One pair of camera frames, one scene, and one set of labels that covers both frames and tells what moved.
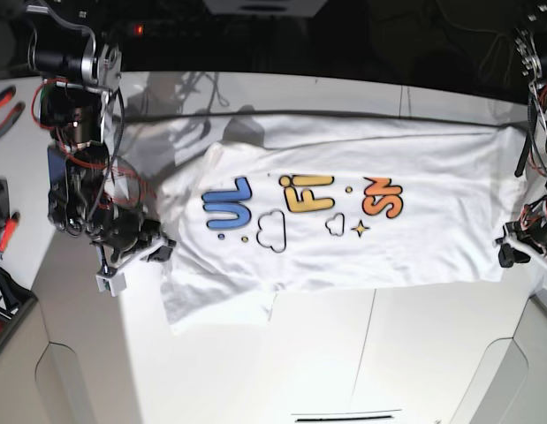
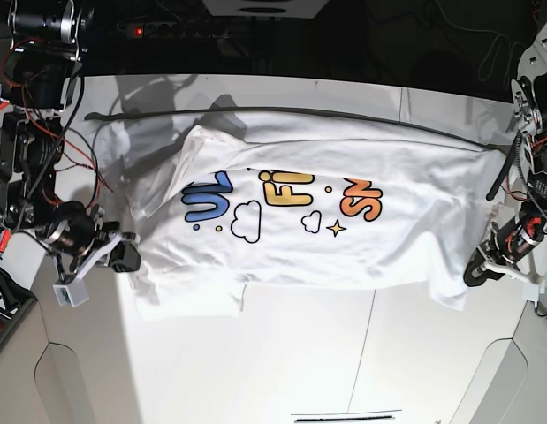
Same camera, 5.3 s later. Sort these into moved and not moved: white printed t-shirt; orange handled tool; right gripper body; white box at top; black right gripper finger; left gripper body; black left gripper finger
Moved: left gripper body; white printed t-shirt; right gripper body; black left gripper finger; black right gripper finger
Not moved: white box at top; orange handled tool
